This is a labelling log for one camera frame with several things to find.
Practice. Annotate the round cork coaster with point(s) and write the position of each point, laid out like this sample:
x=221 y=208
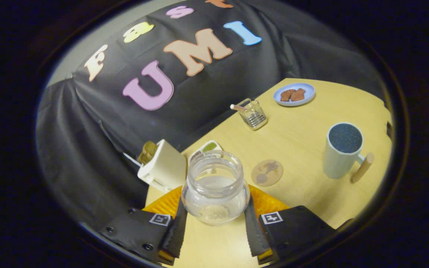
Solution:
x=270 y=178

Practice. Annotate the white toaster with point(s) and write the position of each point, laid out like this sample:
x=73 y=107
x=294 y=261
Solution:
x=166 y=167

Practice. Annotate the white divided bean dish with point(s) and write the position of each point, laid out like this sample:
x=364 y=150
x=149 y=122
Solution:
x=210 y=146

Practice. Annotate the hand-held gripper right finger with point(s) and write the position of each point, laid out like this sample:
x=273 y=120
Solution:
x=253 y=234

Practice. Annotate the light blue plate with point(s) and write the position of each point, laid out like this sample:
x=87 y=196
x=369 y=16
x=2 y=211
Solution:
x=307 y=88

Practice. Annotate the small ribbed glass container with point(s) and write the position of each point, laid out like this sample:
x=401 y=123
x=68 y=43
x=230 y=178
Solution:
x=255 y=117

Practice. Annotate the toast slice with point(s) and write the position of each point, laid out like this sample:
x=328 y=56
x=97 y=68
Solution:
x=148 y=152

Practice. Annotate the wooden table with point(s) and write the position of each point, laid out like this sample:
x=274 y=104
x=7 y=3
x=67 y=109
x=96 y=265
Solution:
x=304 y=149

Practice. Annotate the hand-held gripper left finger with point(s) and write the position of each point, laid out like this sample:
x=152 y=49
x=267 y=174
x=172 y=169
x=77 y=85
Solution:
x=175 y=234

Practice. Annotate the brown cookie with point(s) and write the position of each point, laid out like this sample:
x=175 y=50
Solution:
x=298 y=95
x=287 y=95

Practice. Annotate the black table clamp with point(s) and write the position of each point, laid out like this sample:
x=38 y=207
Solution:
x=388 y=130

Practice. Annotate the clear glass bottle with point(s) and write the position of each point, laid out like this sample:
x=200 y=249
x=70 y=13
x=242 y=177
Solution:
x=214 y=193

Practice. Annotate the black backdrop cloth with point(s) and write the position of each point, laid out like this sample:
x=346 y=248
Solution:
x=218 y=93

